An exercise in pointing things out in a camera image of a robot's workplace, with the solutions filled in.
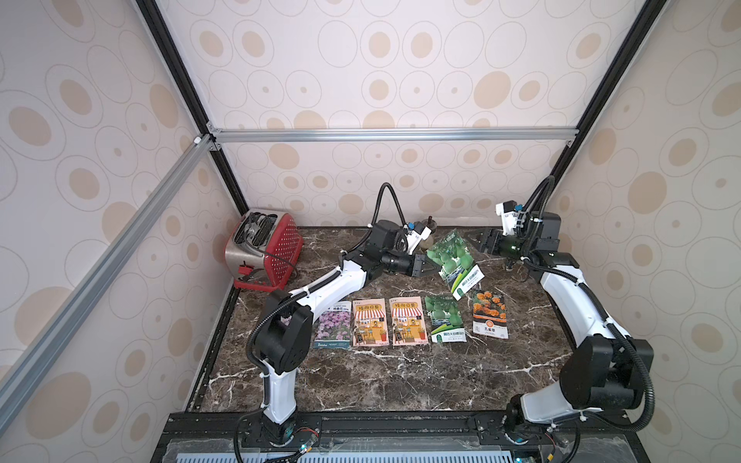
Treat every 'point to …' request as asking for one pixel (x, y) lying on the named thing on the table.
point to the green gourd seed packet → (446, 320)
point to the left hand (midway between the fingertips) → (447, 270)
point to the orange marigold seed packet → (489, 313)
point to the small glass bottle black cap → (431, 224)
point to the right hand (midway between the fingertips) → (485, 235)
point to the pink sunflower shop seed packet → (370, 322)
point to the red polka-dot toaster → (262, 249)
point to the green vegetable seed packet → (452, 258)
